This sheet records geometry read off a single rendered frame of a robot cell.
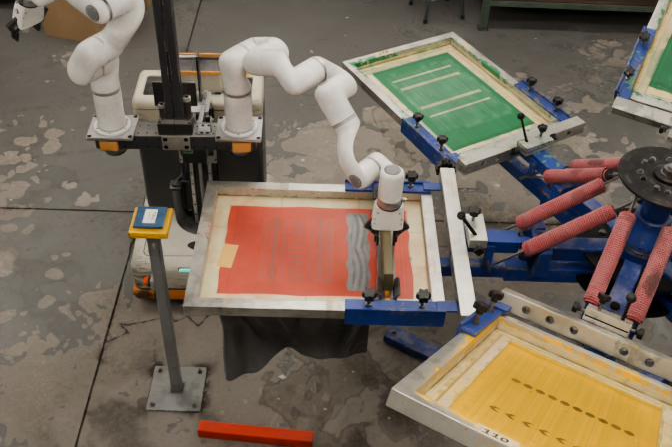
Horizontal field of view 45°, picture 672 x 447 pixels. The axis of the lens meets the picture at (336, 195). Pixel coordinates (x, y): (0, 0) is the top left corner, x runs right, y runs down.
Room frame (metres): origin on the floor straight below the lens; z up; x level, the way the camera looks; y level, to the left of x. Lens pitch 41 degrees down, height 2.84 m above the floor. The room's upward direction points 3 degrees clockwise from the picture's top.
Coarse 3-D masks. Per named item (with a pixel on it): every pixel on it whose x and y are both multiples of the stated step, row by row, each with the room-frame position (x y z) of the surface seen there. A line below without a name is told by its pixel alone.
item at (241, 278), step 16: (240, 256) 1.86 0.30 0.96; (256, 256) 1.86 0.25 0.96; (336, 256) 1.88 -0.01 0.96; (400, 256) 1.89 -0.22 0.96; (224, 272) 1.78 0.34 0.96; (240, 272) 1.79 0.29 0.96; (256, 272) 1.79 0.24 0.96; (336, 272) 1.81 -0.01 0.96; (400, 272) 1.82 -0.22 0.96; (224, 288) 1.72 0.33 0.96; (240, 288) 1.72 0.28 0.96; (256, 288) 1.72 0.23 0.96; (272, 288) 1.73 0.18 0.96; (288, 288) 1.73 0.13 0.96; (304, 288) 1.73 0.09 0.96; (320, 288) 1.73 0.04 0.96; (336, 288) 1.74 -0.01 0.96; (400, 288) 1.75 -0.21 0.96
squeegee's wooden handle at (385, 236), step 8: (384, 232) 1.89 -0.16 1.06; (384, 240) 1.85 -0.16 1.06; (384, 248) 1.82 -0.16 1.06; (384, 256) 1.78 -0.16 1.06; (392, 256) 1.79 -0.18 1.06; (384, 264) 1.75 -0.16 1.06; (392, 264) 1.75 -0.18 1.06; (384, 272) 1.72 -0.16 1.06; (392, 272) 1.72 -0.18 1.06; (384, 280) 1.71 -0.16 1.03; (392, 280) 1.71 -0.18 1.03; (384, 288) 1.71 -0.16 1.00
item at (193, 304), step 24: (216, 192) 2.13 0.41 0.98; (240, 192) 2.16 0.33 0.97; (264, 192) 2.16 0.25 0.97; (288, 192) 2.16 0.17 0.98; (312, 192) 2.16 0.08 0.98; (336, 192) 2.16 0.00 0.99; (360, 192) 2.16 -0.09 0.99; (432, 216) 2.05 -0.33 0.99; (432, 240) 1.94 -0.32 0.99; (192, 264) 1.78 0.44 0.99; (432, 264) 1.83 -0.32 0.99; (192, 288) 1.68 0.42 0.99; (432, 288) 1.72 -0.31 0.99; (192, 312) 1.61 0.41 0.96; (216, 312) 1.61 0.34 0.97; (240, 312) 1.61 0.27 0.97; (264, 312) 1.61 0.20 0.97; (288, 312) 1.61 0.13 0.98; (312, 312) 1.61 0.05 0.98; (336, 312) 1.62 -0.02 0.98
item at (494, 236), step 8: (488, 232) 1.93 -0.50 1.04; (496, 232) 1.93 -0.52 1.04; (504, 232) 1.93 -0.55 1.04; (512, 232) 1.94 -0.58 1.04; (488, 240) 1.89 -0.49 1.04; (496, 240) 1.90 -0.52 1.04; (504, 240) 1.90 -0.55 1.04; (512, 240) 1.90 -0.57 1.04; (472, 248) 1.89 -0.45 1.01; (496, 248) 1.89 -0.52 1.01; (504, 248) 1.89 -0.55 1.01; (512, 248) 1.89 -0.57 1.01
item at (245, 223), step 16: (240, 208) 2.09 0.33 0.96; (256, 208) 2.09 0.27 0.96; (272, 208) 2.10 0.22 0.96; (288, 208) 2.10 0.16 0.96; (304, 208) 2.10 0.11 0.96; (320, 208) 2.11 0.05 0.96; (240, 224) 2.01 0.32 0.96; (256, 224) 2.01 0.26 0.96; (336, 224) 2.03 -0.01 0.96; (240, 240) 1.93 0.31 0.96; (256, 240) 1.94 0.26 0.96; (336, 240) 1.95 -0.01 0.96; (368, 240) 1.96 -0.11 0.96; (400, 240) 1.97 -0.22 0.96
